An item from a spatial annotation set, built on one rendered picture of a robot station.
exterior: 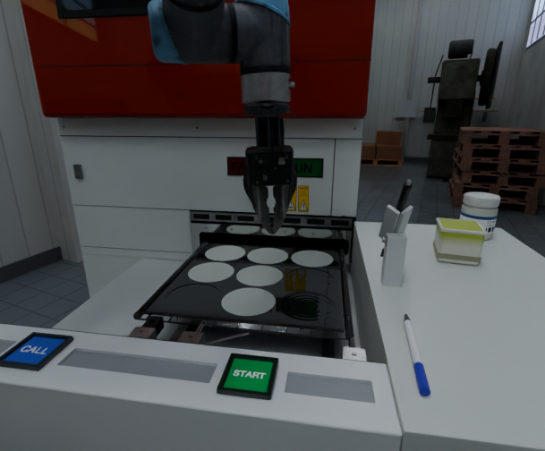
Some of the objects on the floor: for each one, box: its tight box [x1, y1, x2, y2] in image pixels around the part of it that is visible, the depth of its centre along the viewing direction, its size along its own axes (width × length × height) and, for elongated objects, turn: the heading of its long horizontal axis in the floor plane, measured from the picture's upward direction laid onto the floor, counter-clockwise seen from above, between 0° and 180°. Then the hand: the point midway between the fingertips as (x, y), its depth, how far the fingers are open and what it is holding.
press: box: [422, 39, 503, 180], centre depth 661 cm, size 133×118×254 cm
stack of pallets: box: [447, 127, 545, 215], centre depth 498 cm, size 143×102×102 cm
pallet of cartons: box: [361, 131, 403, 166], centre depth 872 cm, size 141×107×79 cm
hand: (272, 225), depth 61 cm, fingers closed
